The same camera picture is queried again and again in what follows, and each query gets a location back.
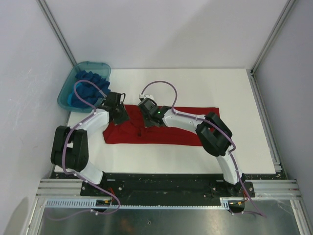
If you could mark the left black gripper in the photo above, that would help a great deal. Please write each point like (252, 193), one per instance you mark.
(124, 117)

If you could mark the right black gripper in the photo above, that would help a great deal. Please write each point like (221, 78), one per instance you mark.
(147, 124)

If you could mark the red t shirt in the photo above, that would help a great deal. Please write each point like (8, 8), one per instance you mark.
(135, 132)

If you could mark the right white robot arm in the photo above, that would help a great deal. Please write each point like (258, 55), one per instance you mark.
(215, 137)

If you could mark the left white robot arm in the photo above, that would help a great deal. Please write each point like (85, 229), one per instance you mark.
(70, 149)

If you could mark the dark blue t shirt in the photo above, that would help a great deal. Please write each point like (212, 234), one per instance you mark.
(87, 91)

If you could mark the teal plastic bin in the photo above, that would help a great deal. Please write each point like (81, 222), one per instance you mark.
(102, 69)

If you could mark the light blue t shirt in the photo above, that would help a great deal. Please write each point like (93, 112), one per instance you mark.
(69, 99)

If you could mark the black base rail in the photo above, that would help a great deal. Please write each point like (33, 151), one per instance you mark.
(171, 189)

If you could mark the left aluminium frame post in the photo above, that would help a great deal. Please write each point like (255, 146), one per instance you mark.
(56, 30)

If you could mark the aluminium frame post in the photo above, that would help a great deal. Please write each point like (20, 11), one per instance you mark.
(56, 30)
(280, 22)

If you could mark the right aluminium frame post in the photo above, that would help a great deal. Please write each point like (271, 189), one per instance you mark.
(280, 22)

